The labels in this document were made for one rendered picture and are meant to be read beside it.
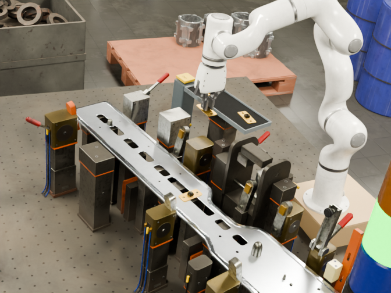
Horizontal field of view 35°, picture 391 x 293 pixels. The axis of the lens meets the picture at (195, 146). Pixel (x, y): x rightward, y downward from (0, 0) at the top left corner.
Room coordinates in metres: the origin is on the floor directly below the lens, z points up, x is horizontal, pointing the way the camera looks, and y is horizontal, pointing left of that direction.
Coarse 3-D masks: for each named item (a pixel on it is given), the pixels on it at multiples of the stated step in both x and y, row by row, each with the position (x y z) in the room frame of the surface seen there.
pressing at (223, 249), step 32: (96, 128) 2.08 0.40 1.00; (128, 128) 2.12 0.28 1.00; (128, 160) 1.90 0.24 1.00; (160, 160) 1.93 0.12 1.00; (160, 192) 1.74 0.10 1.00; (192, 224) 1.59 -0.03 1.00; (224, 256) 1.46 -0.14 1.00; (288, 256) 1.50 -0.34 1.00; (256, 288) 1.34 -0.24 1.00; (288, 288) 1.36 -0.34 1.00; (320, 288) 1.38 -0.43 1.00
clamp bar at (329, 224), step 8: (328, 208) 1.49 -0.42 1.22; (336, 208) 1.51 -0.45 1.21; (328, 216) 1.48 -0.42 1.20; (336, 216) 1.49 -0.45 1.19; (328, 224) 1.50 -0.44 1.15; (320, 232) 1.50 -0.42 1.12; (328, 232) 1.49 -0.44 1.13; (320, 240) 1.51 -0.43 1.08; (328, 240) 1.49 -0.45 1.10; (312, 248) 1.50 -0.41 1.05
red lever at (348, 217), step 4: (344, 216) 1.57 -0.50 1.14; (348, 216) 1.57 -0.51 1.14; (352, 216) 1.57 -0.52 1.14; (340, 220) 1.56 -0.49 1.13; (344, 220) 1.56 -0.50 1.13; (348, 220) 1.56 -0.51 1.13; (340, 224) 1.55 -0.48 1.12; (344, 224) 1.55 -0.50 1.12; (336, 228) 1.54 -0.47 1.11; (340, 228) 1.54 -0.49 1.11; (336, 232) 1.53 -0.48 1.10; (332, 236) 1.52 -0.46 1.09; (320, 244) 1.50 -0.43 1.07; (320, 248) 1.49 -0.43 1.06
